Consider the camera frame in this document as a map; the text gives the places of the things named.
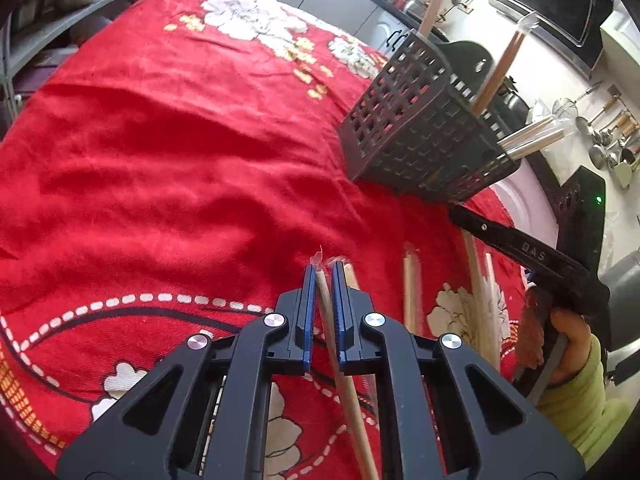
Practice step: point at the person's right hand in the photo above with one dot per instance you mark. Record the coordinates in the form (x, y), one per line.
(577, 345)

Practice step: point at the grey metal shelf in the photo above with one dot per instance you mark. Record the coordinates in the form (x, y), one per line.
(55, 35)

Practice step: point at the black plastic utensil basket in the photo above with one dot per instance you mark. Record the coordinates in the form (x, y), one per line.
(415, 125)

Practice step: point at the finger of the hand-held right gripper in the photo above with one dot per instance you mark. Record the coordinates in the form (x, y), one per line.
(485, 230)

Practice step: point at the grey cylinder container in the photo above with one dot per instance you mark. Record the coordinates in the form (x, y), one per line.
(622, 300)

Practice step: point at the row of hanging utensils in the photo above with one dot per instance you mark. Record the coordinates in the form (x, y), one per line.
(612, 132)

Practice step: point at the pile of chopsticks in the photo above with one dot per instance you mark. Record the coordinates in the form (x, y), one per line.
(477, 290)

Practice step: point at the red floral tablecloth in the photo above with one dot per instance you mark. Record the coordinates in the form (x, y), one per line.
(150, 160)

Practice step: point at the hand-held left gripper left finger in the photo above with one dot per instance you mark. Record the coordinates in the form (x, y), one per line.
(310, 312)

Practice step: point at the black range hood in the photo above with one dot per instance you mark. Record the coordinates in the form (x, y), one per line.
(550, 5)

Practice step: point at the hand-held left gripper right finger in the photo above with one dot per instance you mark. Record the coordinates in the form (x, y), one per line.
(340, 312)

